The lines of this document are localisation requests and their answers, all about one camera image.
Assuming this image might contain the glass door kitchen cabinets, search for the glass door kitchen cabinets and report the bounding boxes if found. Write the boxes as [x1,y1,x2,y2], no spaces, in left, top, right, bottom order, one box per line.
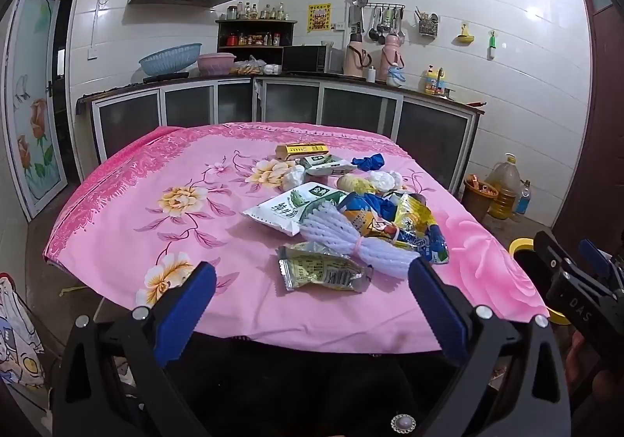
[78,75,486,196]

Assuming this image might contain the slim pink thermos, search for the slim pink thermos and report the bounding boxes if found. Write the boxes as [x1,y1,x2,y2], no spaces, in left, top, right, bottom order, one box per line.
[379,33,401,85]

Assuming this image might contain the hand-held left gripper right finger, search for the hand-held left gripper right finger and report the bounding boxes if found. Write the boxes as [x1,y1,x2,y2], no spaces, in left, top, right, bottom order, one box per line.
[407,256,572,437]

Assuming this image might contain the yellow brown carton box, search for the yellow brown carton box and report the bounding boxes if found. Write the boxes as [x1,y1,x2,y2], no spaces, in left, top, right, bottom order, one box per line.
[274,143,328,161]

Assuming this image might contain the white foam fruit net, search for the white foam fruit net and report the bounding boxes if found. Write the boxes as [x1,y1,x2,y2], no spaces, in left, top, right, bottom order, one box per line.
[298,204,421,279]

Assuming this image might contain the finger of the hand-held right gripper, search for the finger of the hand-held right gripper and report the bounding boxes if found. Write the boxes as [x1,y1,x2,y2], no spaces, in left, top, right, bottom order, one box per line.
[533,229,610,323]
[579,238,624,301]

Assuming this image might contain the yellow rimmed black bin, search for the yellow rimmed black bin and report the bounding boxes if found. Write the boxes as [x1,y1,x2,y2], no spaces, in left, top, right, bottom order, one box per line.
[508,237,573,327]

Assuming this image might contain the large white green snack bag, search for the large white green snack bag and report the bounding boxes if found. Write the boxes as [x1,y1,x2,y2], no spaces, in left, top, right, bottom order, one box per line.
[242,182,349,237]

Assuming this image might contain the brown wooden door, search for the brown wooden door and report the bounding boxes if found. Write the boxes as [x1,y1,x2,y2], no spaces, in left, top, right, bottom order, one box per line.
[553,0,624,247]

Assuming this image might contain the row of condiment jars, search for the row of condiment jars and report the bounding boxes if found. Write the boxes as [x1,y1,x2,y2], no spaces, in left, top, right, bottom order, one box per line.
[229,31,282,46]

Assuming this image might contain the orange bucket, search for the orange bucket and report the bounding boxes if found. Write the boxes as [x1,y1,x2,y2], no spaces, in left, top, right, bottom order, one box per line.
[462,174,499,222]

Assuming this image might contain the pink plastic basin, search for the pink plastic basin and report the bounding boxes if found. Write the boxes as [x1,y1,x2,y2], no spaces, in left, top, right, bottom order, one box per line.
[197,53,237,76]

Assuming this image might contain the plastic bag of food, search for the plastic bag of food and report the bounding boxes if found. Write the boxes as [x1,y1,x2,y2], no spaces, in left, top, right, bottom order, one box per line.
[229,55,268,76]

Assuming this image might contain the dark wooden corner shelf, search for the dark wooden corner shelf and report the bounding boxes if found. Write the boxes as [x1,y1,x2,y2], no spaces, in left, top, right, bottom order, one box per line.
[215,19,298,62]

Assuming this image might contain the yellow blue snack wrapper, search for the yellow blue snack wrapper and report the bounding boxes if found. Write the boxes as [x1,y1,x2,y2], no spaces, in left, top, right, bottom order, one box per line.
[385,193,449,265]

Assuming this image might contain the silver green snack wrapper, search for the silver green snack wrapper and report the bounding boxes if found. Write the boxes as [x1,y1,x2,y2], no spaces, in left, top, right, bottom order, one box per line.
[277,242,374,294]

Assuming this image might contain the pink floral tablecloth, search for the pink floral tablecloth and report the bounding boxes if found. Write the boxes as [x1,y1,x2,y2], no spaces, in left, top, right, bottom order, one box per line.
[43,121,551,355]

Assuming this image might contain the black microwave oven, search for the black microwave oven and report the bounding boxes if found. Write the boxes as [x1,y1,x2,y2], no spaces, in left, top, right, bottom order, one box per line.
[282,45,328,73]

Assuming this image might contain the blue plastic basket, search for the blue plastic basket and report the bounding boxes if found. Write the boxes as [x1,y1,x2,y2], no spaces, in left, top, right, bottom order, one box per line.
[139,43,202,77]

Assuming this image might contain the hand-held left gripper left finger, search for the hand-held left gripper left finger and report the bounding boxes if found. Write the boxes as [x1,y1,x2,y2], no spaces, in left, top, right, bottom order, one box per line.
[51,261,218,437]

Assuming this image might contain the large cooking oil bottle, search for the large cooking oil bottle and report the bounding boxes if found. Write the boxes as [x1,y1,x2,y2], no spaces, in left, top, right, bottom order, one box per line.
[487,153,521,220]

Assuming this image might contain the metal chopstick holder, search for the metal chopstick holder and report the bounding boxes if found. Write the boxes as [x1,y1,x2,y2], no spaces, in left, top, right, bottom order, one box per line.
[415,7,440,35]

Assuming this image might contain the hanging utensil rack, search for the hanging utensil rack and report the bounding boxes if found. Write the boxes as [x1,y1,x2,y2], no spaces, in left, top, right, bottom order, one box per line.
[365,3,406,45]

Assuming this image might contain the blue water bottle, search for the blue water bottle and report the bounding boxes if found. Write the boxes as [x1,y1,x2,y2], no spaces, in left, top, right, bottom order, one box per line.
[515,180,532,216]

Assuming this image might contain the flower printed glass door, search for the flower printed glass door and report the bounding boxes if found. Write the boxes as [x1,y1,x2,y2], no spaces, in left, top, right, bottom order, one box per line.
[5,0,69,219]

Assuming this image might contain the crumpled yellow paper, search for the crumpled yellow paper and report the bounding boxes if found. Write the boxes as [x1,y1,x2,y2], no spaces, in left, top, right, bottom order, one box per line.
[337,174,374,194]

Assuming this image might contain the cartoon printed cloth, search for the cartoon printed cloth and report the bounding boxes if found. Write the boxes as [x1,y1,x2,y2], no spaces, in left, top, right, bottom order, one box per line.
[0,272,46,389]

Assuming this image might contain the row of glass bottles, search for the row of glass bottles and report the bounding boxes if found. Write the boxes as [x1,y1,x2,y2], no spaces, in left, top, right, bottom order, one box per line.
[227,2,288,21]

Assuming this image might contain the small green white packet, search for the small green white packet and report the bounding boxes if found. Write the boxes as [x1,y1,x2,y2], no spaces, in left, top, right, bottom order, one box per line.
[298,154,358,178]

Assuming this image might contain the yellow wall poster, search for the yellow wall poster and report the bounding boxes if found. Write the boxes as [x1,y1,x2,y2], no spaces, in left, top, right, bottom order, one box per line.
[307,3,332,33]

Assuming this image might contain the wide pink thermos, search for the wide pink thermos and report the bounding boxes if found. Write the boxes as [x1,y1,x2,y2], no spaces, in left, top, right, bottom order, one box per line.
[342,32,372,77]

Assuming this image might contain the orange blue snack wrapper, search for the orange blue snack wrapper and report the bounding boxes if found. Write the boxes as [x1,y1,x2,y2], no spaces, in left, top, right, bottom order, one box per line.
[339,195,391,239]

